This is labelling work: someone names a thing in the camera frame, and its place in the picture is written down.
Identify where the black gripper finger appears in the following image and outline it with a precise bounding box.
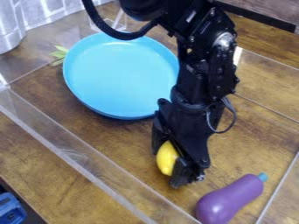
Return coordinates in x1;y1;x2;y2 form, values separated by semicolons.
153;121;169;155
170;157;206;189

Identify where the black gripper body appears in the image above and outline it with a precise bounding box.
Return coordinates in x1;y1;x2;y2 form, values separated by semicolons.
151;87;229;178

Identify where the yellow toy lemon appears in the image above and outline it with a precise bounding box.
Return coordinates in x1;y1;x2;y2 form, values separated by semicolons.
157;141;181;176

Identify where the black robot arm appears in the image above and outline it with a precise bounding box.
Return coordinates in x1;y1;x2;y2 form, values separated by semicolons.
119;0;239;188

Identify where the blue oval tray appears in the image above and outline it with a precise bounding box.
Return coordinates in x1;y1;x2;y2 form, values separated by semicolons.
63;33;179;120

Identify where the purple toy eggplant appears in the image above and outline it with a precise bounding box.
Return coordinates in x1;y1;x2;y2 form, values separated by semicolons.
197;172;269;224

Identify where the green leafy toy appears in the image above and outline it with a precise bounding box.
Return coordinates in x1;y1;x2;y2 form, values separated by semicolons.
51;45;70;66

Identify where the dark baseboard strip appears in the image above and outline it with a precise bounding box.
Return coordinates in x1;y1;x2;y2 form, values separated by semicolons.
217;0;299;34

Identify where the blue device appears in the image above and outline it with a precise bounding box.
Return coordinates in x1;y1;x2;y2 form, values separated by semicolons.
0;192;27;224

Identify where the grey checkered curtain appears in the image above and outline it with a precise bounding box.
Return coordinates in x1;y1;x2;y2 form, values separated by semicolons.
0;0;115;55

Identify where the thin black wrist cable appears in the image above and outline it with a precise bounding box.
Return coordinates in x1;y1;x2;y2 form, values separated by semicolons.
205;96;239;134

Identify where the clear acrylic enclosure wall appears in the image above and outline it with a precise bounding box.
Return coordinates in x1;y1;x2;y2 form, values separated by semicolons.
0;3;299;224

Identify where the black braided cable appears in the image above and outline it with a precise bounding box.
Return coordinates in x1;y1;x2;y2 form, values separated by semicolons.
81;0;159;41

